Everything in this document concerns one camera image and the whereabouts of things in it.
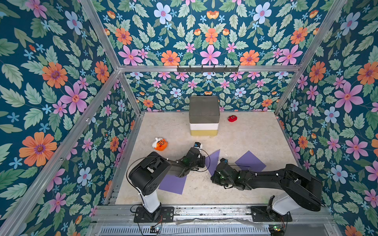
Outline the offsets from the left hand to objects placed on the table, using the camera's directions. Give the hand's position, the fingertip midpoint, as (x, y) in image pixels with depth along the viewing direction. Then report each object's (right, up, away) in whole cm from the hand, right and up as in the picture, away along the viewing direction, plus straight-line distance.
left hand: (206, 159), depth 94 cm
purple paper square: (+3, 0, -5) cm, 6 cm away
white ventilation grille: (+4, -29, -24) cm, 38 cm away
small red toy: (+22, +27, +19) cm, 40 cm away
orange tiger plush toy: (-30, +10, +1) cm, 32 cm away
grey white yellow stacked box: (0, +32, +25) cm, 41 cm away
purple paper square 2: (+28, -1, 0) cm, 28 cm away
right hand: (+2, -10, -10) cm, 14 cm away
